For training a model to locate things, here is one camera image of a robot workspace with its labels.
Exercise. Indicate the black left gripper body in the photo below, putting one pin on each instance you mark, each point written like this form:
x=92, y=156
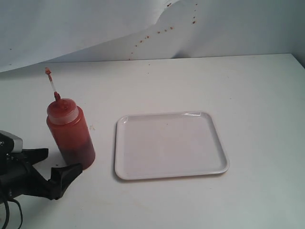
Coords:
x=16, y=180

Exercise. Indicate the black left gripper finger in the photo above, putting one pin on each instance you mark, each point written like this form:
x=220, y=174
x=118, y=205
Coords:
x=61, y=178
x=30, y=157

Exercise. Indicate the red sauce squeeze bottle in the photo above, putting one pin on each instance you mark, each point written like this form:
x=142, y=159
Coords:
x=67, y=124

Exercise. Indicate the white rectangular plastic tray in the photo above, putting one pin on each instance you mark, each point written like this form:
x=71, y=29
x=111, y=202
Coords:
x=168, y=145

